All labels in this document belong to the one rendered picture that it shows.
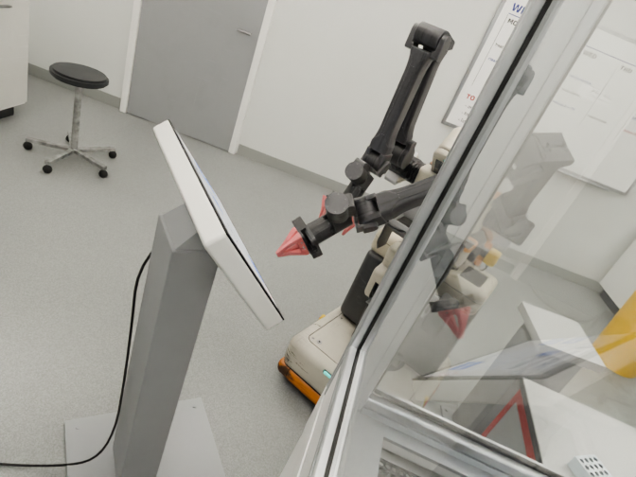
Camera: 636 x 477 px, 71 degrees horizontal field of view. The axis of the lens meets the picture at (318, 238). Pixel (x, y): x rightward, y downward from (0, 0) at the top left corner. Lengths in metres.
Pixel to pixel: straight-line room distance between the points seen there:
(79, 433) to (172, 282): 0.94
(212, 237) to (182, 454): 1.19
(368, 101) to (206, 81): 1.43
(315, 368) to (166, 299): 1.04
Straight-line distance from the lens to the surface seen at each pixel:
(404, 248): 0.74
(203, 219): 0.88
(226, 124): 4.30
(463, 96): 4.13
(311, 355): 2.04
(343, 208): 1.03
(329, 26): 4.04
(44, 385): 2.09
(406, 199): 1.09
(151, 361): 1.30
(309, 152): 4.25
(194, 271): 1.10
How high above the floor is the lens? 1.63
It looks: 28 degrees down
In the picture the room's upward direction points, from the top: 22 degrees clockwise
